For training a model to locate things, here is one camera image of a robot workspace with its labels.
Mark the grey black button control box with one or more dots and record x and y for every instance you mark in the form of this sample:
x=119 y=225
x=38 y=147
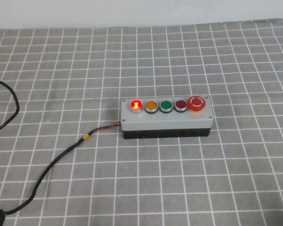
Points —
x=167 y=122

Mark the yellow push button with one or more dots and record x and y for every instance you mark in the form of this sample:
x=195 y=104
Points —
x=151 y=106

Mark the green push button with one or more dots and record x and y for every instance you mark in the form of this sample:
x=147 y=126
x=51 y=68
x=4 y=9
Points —
x=166 y=105

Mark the dark red push button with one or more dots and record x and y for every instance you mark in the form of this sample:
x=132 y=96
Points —
x=180 y=104

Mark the red mushroom emergency stop button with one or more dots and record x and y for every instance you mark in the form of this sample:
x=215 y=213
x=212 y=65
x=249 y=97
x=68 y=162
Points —
x=196 y=102

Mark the red indicator lamp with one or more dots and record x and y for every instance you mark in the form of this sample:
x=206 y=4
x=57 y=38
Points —
x=136 y=105

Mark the grey white checked tablecloth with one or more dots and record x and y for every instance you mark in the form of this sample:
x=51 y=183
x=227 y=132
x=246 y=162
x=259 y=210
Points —
x=202 y=176

